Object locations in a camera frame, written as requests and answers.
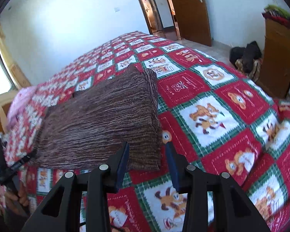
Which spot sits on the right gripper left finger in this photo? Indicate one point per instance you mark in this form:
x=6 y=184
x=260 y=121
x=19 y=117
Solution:
x=60 y=209

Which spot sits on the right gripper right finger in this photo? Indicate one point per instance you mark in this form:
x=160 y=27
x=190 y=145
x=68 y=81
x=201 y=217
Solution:
x=233 y=209

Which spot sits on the brown striped knit garment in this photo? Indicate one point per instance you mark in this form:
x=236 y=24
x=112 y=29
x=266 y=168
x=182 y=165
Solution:
x=87 y=129

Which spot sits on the dark clothes pile on floor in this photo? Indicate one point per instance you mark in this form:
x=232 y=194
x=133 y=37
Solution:
x=247 y=60

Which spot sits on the wooden headboard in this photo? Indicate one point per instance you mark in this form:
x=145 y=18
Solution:
x=0 y=115

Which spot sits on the pink pillow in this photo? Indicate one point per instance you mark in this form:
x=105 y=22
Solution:
x=18 y=105

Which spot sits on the red patchwork bear bedspread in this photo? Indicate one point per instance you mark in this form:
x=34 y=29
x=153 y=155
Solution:
x=217 y=118

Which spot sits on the wooden desk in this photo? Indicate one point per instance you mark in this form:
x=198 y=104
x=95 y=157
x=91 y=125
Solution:
x=275 y=69

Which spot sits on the brown wooden door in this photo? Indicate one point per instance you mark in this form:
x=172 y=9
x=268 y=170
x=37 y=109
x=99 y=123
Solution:
x=193 y=22

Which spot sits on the green folded cloth on desk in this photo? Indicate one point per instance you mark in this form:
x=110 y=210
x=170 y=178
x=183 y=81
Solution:
x=276 y=11

